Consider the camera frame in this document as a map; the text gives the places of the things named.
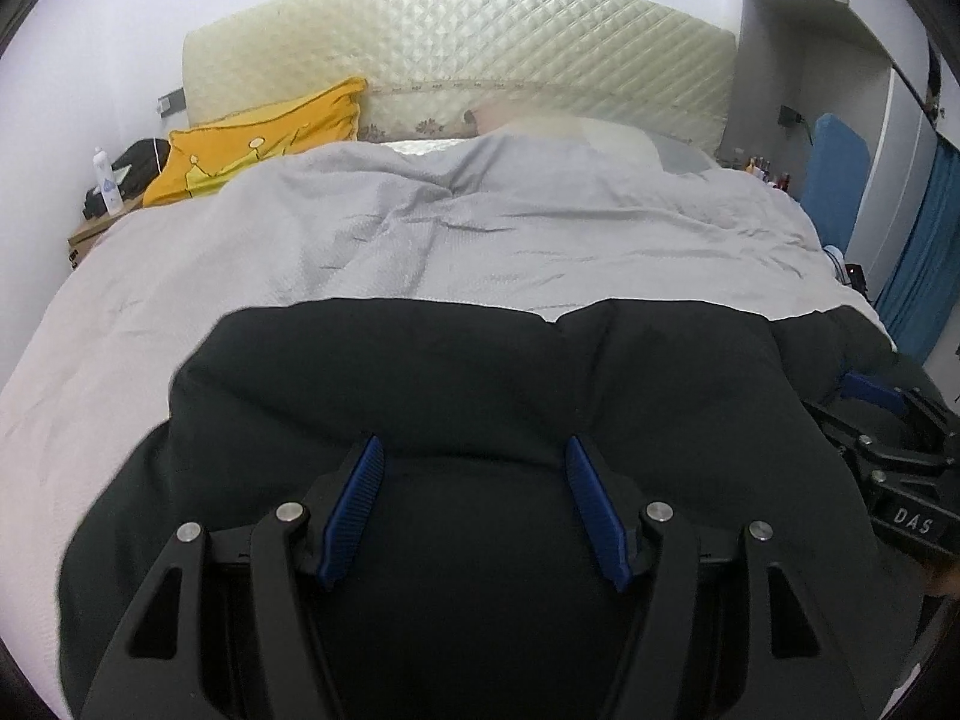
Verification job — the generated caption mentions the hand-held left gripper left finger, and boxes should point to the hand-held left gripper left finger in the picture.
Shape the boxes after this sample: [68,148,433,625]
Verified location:
[81,435,387,720]

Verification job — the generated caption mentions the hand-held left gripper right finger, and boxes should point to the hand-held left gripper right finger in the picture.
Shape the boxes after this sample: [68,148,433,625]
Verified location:
[564,435,882,720]

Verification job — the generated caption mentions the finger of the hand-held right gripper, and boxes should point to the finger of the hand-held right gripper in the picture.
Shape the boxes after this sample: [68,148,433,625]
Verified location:
[840,371,905,410]

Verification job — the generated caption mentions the black puffer jacket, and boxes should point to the black puffer jacket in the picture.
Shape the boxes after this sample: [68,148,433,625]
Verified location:
[56,298,938,720]

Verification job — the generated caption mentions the blue curtain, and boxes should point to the blue curtain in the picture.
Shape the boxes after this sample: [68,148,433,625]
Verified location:
[874,142,960,372]

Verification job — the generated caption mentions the row of small bottles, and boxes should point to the row of small bottles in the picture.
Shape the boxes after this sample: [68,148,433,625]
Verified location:
[720,154,794,192]

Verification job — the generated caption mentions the grey wardrobe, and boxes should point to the grey wardrobe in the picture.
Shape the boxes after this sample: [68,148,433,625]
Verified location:
[739,0,938,316]

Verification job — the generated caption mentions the grey duvet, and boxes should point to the grey duvet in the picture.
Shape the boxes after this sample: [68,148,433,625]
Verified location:
[0,133,897,691]

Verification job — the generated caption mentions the grey patchwork pillow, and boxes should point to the grey patchwork pillow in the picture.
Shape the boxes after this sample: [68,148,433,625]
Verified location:
[472,94,721,173]

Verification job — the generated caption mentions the yellow crown print pillow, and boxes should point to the yellow crown print pillow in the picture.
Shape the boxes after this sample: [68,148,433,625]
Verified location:
[142,77,368,207]

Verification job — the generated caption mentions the wooden nightstand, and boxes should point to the wooden nightstand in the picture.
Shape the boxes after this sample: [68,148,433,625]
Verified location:
[67,199,143,271]

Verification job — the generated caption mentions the black bag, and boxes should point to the black bag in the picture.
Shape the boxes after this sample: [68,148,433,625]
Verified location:
[82,139,175,220]

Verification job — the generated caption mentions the white plastic bottle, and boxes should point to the white plastic bottle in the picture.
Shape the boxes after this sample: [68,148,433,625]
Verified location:
[91,148,125,217]

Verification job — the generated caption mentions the cream quilted headboard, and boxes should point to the cream quilted headboard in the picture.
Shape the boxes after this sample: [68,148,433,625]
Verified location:
[182,0,736,151]

